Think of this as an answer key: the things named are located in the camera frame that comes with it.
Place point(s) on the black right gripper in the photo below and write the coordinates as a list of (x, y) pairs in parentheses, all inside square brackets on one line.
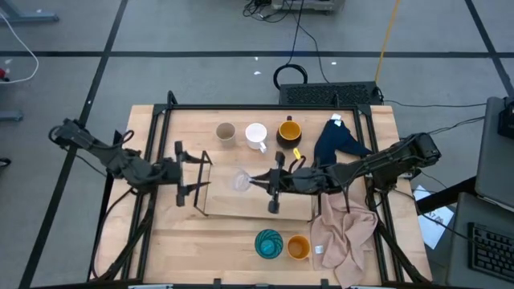
[(301, 180)]

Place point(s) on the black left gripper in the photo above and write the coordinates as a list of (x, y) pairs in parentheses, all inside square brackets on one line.
[(170, 172)]

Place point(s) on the wooden shelf with black frame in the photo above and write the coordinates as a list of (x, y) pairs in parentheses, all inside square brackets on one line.
[(241, 204)]

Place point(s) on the white ceramic mug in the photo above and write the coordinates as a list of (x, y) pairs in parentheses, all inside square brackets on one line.
[(255, 134)]

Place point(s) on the black mug with yellow inside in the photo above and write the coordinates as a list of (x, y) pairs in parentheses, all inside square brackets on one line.
[(289, 130)]

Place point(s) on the blue faceted plastic tumbler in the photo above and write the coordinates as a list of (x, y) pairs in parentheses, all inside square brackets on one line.
[(268, 243)]

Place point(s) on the navy blue cloth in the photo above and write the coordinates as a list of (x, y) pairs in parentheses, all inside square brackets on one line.
[(333, 140)]

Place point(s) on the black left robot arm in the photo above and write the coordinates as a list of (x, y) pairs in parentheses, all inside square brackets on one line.
[(120, 164)]

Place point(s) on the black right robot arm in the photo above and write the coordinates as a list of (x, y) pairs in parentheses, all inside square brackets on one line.
[(385, 160)]

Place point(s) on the yellow tag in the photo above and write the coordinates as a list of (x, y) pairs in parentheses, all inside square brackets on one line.
[(297, 153)]

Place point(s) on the pink cloth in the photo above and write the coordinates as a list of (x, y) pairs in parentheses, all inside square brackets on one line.
[(341, 229)]

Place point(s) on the black computer case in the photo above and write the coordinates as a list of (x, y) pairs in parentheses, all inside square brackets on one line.
[(321, 94)]

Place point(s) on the white paper sheet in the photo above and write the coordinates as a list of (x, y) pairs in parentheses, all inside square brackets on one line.
[(435, 230)]

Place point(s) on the grey equipment cart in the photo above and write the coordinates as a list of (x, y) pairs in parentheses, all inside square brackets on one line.
[(305, 5)]

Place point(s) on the grey desk foot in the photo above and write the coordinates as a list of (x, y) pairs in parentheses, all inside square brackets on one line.
[(12, 116), (32, 17)]

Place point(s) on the grey side desk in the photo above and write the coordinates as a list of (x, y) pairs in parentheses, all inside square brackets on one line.
[(459, 225)]

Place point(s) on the black keyboard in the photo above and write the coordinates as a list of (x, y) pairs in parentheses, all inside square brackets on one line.
[(492, 251)]

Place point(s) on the black desk device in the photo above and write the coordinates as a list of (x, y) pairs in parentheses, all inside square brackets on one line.
[(507, 120)]

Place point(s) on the black metal table frame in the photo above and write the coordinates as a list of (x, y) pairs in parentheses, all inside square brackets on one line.
[(241, 107)]

